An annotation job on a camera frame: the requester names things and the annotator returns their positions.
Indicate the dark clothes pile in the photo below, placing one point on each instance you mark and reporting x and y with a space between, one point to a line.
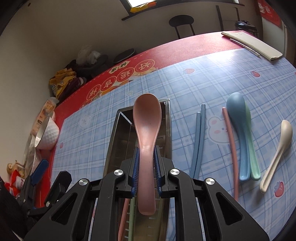
92 69

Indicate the clear plastic cup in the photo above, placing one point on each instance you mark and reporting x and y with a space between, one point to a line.
32 153

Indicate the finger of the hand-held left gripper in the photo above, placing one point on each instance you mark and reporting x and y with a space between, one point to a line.
60 183
40 169

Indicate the metal utensil tray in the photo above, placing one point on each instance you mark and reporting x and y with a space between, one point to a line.
122 139

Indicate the green spoon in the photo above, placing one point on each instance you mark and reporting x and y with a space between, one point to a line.
254 166

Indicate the beige notebook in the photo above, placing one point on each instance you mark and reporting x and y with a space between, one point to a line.
254 44

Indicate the blue chopstick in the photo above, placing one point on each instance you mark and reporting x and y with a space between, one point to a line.
202 139
196 139

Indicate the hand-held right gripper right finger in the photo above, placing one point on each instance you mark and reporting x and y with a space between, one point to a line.
157 171

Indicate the pink chopstick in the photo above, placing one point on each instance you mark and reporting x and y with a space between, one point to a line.
232 143
122 220

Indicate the green chopstick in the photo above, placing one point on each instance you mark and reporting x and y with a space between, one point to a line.
131 220

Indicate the blue spoon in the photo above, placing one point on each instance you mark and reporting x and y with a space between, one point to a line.
235 106

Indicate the orange snack packet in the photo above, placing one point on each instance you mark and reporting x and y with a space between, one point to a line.
42 111

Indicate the clear plastic bag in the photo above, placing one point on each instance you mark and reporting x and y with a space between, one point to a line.
89 54

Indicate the red printed cloth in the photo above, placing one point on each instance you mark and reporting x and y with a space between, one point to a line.
270 14

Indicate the black round bin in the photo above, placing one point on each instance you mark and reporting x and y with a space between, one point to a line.
123 55

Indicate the grey pen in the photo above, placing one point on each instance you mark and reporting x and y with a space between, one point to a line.
245 47

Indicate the black pressure cooker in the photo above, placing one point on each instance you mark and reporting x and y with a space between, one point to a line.
246 27

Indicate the dark framed window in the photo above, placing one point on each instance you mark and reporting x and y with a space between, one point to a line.
185 1

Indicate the yellow garment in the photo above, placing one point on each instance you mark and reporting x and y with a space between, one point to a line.
61 81

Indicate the beige spoon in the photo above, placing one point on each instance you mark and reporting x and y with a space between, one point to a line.
285 132

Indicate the white textured cup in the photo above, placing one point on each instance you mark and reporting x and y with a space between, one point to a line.
48 134

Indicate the red printed tablecloth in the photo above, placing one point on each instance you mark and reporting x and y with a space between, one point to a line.
173 53

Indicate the red packet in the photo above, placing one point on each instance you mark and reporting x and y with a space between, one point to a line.
15 183

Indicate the pink spoon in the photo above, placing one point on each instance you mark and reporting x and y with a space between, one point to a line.
145 120

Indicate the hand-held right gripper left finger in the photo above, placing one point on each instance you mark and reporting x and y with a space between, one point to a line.
136 171

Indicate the black round chair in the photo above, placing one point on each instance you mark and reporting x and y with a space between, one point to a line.
181 22

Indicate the blue plaid table mat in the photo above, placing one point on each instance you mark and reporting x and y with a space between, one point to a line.
185 88

